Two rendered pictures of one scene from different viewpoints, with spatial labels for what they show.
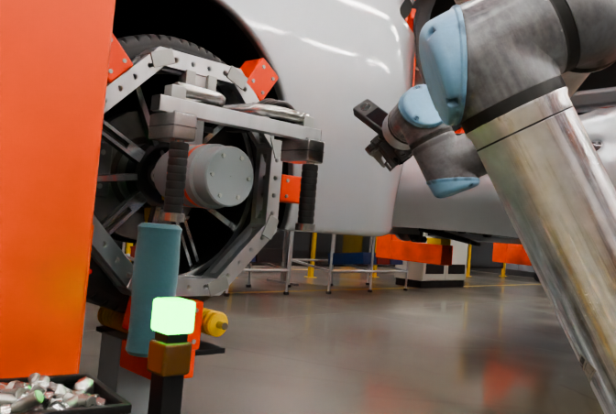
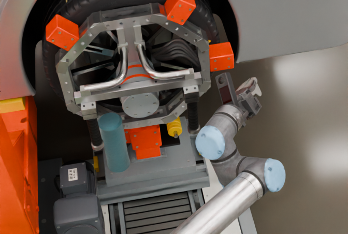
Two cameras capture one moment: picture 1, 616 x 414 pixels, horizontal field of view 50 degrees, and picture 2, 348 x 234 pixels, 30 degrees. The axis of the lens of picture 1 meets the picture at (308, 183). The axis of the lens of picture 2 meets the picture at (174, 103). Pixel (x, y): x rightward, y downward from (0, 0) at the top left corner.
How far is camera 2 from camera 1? 1.94 m
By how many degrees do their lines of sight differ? 60
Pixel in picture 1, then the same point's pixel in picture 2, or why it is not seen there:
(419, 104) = (202, 146)
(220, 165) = (132, 102)
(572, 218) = not seen: outside the picture
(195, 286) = (153, 121)
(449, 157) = (221, 175)
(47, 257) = (9, 222)
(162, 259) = (109, 141)
